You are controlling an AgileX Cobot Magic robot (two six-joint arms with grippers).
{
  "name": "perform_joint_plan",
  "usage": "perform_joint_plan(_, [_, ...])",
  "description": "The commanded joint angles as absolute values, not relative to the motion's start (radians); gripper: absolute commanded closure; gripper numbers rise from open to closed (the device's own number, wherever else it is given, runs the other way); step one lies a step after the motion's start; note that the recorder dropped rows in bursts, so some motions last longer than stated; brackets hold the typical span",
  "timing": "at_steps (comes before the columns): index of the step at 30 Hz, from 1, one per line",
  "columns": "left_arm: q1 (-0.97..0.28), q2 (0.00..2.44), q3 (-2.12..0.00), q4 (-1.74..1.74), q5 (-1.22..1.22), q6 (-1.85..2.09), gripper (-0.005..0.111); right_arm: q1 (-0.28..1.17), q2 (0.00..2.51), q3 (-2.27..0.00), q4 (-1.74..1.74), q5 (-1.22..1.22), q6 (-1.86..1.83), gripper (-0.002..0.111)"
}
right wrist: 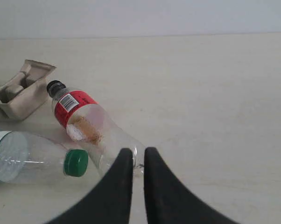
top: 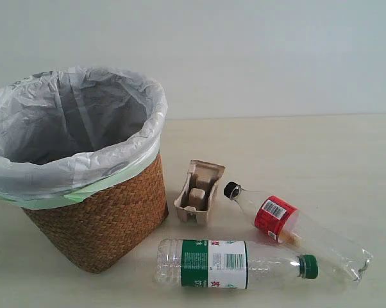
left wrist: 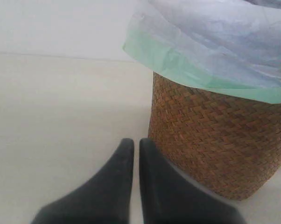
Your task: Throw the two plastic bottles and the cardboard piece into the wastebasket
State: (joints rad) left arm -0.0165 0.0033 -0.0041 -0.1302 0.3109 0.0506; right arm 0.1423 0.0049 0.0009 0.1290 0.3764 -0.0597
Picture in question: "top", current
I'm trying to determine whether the brown pulp cardboard tray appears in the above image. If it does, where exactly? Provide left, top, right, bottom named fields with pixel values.
left=173, top=160, right=225, bottom=226

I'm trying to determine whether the clear bottle green cap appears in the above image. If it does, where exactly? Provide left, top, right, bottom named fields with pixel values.
left=154, top=239, right=319, bottom=289

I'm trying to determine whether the clear bottle red label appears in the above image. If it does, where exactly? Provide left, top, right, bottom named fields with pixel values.
left=223, top=182, right=373, bottom=283

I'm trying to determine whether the woven wicker waste basket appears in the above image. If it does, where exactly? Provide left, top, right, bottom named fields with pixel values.
left=24, top=155, right=168, bottom=273

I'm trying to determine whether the translucent white bin liner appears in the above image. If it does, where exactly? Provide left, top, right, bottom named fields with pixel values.
left=0, top=67, right=168, bottom=210

